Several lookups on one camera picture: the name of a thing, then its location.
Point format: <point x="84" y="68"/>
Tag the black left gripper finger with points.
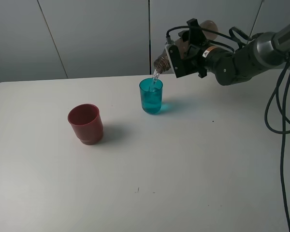
<point x="193" y="35"/>

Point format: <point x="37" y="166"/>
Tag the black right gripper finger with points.
<point x="180" y="67"/>

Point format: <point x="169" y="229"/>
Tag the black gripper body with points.
<point x="202" y="58"/>

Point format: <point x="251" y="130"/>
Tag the brown translucent plastic bottle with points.
<point x="162" y="64"/>

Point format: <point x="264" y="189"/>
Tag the teal translucent plastic cup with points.
<point x="151" y="95"/>

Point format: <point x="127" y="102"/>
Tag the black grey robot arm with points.
<point x="232" y="58"/>

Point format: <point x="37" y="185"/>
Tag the red plastic cup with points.
<point x="86" y="123"/>

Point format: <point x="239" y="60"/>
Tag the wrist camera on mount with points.
<point x="179" y="44"/>

